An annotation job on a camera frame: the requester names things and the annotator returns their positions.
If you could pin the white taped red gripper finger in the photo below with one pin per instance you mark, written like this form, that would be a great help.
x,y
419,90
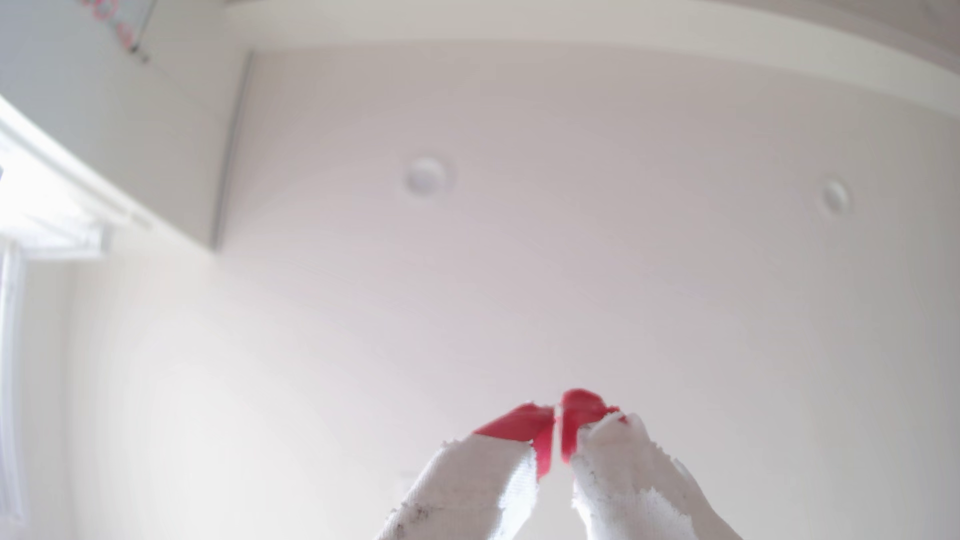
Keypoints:
x,y
480,480
630,487

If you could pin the round recessed ceiling light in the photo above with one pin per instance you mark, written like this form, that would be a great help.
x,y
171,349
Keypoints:
x,y
835,197
426,176

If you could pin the bright side window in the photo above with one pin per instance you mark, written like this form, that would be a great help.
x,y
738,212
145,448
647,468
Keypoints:
x,y
30,225

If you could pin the wall sheet with pink marks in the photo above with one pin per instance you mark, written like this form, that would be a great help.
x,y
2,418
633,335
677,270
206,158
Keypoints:
x,y
112,19

